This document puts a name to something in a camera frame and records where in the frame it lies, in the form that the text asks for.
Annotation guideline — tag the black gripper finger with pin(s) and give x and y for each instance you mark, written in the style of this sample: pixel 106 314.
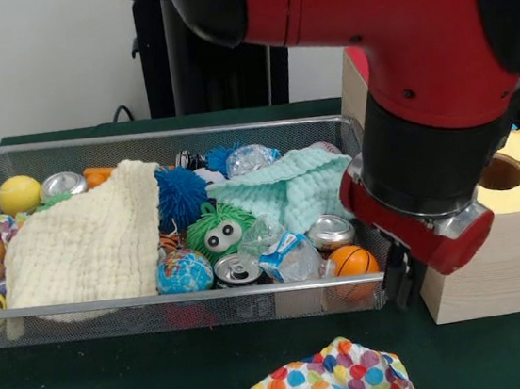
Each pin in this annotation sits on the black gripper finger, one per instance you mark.
pixel 393 273
pixel 415 280

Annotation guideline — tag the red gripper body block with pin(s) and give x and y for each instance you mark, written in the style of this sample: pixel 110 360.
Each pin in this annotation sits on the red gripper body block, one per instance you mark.
pixel 417 237

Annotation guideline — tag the colourful polka dot cloth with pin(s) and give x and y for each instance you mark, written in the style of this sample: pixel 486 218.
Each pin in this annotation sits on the colourful polka dot cloth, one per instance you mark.
pixel 330 380

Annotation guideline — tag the mint green cloth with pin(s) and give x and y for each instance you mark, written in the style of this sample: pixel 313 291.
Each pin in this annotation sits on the mint green cloth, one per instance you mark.
pixel 297 190

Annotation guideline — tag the cream yellow cloth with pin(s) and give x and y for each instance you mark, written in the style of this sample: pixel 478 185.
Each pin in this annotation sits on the cream yellow cloth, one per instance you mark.
pixel 85 240

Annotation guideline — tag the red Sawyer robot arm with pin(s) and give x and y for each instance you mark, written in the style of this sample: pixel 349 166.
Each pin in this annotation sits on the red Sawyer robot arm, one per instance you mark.
pixel 411 34

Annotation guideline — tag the wooden box with three holes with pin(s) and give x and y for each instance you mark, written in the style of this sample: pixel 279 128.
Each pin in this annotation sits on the wooden box with three holes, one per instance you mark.
pixel 505 259

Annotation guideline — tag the clear mesh bin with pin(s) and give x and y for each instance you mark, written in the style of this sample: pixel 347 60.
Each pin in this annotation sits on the clear mesh bin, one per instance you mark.
pixel 114 321

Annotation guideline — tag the small orange basketball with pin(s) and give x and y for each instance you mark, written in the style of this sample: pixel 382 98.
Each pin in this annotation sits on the small orange basketball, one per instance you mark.
pixel 352 261

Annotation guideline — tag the silver can with closed top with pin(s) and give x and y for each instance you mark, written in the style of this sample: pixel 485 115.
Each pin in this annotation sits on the silver can with closed top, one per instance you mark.
pixel 329 232

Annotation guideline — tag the crushed clear plastic bottle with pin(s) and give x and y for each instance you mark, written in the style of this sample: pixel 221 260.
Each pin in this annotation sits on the crushed clear plastic bottle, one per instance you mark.
pixel 286 253
pixel 251 159

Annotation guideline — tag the silver can with open top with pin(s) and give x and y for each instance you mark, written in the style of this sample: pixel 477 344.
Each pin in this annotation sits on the silver can with open top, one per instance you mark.
pixel 239 271

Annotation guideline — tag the green fuzzy toy with eyes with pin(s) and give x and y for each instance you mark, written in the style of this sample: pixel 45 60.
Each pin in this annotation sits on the green fuzzy toy with eyes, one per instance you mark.
pixel 219 230

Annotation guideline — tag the globe print ball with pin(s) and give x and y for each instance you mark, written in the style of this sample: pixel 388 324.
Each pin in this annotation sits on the globe print ball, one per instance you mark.
pixel 183 272

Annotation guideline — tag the blue spiky ball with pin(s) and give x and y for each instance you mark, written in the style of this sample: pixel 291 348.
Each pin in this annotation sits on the blue spiky ball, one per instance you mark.
pixel 182 194
pixel 218 158

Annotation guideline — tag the plain yellow ball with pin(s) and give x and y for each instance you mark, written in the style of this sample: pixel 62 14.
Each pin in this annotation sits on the plain yellow ball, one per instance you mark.
pixel 19 195

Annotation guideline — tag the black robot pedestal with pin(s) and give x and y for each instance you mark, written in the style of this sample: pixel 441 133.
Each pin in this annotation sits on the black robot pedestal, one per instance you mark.
pixel 169 73

